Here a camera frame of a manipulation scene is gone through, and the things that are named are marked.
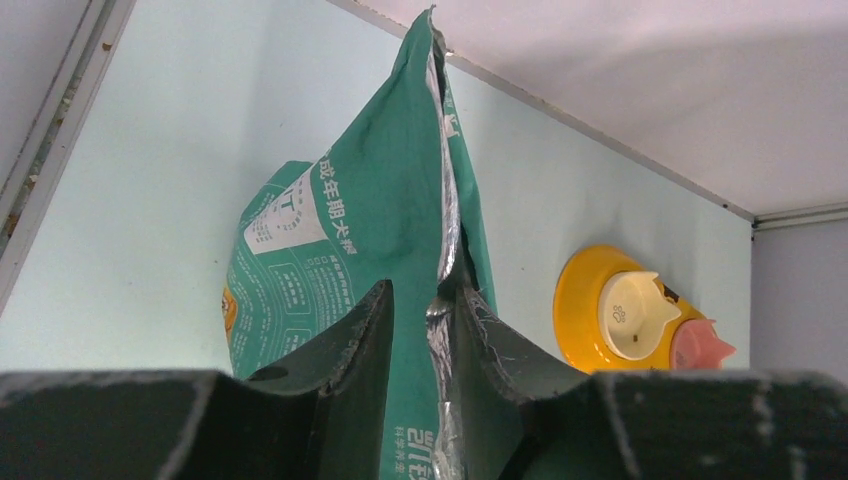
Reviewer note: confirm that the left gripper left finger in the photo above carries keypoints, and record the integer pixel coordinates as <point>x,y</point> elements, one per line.
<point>316,413</point>

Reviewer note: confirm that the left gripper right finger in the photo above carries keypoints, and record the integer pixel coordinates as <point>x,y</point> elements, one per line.
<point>526,415</point>

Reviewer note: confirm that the green pet food bag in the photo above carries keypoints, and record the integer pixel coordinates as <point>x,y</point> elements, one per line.
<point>394,198</point>

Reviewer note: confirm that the cream ceramic bowl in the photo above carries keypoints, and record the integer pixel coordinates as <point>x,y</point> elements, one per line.
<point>633,314</point>

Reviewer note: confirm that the pink ceramic bowl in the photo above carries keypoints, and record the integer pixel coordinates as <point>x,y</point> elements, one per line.
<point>696,345</point>

